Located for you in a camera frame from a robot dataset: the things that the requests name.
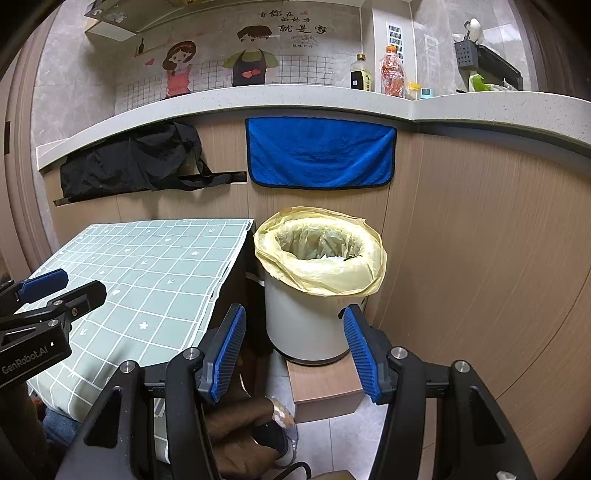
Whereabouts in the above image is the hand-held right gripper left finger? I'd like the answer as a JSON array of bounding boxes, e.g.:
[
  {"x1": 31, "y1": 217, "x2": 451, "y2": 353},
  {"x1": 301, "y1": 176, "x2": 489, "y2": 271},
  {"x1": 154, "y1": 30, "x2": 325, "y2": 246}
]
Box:
[{"x1": 55, "y1": 305, "x2": 247, "y2": 480}]

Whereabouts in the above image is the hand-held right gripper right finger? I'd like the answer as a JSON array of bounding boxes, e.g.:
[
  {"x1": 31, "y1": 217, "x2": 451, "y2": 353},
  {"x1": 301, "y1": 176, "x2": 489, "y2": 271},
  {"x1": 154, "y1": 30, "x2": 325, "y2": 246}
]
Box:
[{"x1": 342, "y1": 305, "x2": 539, "y2": 480}]

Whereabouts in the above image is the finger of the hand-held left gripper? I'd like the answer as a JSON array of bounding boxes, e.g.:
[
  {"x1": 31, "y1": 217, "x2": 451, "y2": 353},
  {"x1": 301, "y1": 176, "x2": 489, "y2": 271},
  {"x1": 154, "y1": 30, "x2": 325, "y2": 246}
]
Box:
[
  {"x1": 0, "y1": 280, "x2": 108, "y2": 344},
  {"x1": 0, "y1": 269, "x2": 70, "y2": 319}
]

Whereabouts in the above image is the white trash bin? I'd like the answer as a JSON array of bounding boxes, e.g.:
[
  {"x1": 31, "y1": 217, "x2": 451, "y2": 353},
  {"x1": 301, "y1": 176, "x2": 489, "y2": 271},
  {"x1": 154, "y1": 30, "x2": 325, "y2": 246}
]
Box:
[{"x1": 263, "y1": 272, "x2": 370, "y2": 366}]

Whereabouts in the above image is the wooden box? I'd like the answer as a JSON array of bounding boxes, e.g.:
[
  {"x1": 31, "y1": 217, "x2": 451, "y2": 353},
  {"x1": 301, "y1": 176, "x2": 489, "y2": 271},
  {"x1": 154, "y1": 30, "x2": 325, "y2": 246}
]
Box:
[{"x1": 286, "y1": 355, "x2": 365, "y2": 424}]

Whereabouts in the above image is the green checked tablecloth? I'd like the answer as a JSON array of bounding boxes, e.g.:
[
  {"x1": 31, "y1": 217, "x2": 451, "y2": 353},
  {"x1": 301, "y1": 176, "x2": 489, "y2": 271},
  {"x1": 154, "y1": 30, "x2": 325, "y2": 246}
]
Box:
[{"x1": 28, "y1": 218, "x2": 256, "y2": 464}]

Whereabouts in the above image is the blue denim cloth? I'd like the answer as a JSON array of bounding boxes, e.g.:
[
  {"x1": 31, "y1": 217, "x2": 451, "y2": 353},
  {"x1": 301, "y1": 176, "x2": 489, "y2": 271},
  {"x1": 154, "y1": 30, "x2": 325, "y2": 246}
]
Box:
[{"x1": 41, "y1": 406, "x2": 88, "y2": 444}]

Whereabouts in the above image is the person's brown trouser leg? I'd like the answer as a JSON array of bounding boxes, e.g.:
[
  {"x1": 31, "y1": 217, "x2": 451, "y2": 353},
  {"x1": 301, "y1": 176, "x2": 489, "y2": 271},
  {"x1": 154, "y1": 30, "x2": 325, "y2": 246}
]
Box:
[{"x1": 203, "y1": 351, "x2": 282, "y2": 480}]

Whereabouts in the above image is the person's grey shoe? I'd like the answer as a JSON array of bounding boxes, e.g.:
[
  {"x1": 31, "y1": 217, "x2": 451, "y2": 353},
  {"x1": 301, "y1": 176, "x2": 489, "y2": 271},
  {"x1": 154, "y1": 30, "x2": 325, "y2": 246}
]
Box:
[{"x1": 252, "y1": 397, "x2": 300, "y2": 469}]

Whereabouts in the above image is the black cloth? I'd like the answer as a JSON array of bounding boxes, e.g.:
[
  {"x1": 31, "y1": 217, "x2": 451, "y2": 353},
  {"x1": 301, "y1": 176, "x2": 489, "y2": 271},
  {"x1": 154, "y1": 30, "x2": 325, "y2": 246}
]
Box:
[{"x1": 53, "y1": 121, "x2": 247, "y2": 207}]

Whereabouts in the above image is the blue towel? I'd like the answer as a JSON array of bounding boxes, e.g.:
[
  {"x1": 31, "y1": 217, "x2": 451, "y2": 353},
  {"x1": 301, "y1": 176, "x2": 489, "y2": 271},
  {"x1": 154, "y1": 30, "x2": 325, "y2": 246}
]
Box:
[{"x1": 245, "y1": 117, "x2": 398, "y2": 190}]

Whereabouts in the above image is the white stone countertop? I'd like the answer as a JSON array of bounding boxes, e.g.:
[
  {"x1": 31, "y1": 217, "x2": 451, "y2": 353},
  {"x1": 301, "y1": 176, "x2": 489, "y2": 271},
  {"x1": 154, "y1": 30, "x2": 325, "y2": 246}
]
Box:
[{"x1": 36, "y1": 85, "x2": 591, "y2": 175}]

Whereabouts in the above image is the steel range hood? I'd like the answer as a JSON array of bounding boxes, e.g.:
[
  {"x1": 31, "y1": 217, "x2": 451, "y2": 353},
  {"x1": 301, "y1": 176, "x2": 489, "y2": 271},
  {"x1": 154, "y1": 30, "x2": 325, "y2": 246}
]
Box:
[{"x1": 84, "y1": 0, "x2": 185, "y2": 34}]

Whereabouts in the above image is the dark sauce bottle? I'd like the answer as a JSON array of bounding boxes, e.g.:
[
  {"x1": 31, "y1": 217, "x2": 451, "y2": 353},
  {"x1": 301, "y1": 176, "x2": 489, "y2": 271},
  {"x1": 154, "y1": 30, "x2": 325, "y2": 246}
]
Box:
[{"x1": 350, "y1": 53, "x2": 373, "y2": 92}]

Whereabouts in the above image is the red plastic bottle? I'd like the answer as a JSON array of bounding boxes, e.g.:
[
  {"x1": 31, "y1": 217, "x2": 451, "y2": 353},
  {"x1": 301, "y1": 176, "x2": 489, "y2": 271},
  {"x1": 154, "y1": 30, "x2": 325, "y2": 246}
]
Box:
[{"x1": 380, "y1": 44, "x2": 406, "y2": 97}]

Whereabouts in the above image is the green plastic bag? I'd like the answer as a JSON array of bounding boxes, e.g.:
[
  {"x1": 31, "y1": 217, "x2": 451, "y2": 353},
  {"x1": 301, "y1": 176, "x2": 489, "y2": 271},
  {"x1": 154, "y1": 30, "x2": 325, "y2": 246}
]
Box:
[{"x1": 467, "y1": 71, "x2": 509, "y2": 93}]

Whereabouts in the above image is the white vent grille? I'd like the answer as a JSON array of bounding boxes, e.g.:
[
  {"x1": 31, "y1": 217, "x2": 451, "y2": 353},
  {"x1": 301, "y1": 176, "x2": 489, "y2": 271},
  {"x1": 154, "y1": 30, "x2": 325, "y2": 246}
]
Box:
[{"x1": 387, "y1": 24, "x2": 404, "y2": 63}]

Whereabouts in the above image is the dark utensil holder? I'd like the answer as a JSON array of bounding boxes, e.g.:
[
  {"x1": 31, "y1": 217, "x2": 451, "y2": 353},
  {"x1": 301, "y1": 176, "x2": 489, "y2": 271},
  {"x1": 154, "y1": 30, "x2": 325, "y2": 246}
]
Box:
[{"x1": 454, "y1": 41, "x2": 481, "y2": 71}]

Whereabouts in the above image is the black cable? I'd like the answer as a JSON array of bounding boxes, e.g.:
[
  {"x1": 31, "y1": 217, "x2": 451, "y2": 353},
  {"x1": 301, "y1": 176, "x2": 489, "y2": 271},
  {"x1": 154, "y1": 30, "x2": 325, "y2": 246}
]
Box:
[{"x1": 259, "y1": 459, "x2": 310, "y2": 480}]

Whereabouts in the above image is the cartoon wall poster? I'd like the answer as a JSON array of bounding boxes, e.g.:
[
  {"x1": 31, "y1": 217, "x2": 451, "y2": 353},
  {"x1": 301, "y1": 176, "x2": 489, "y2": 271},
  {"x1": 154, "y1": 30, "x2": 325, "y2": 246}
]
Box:
[{"x1": 115, "y1": 7, "x2": 361, "y2": 112}]

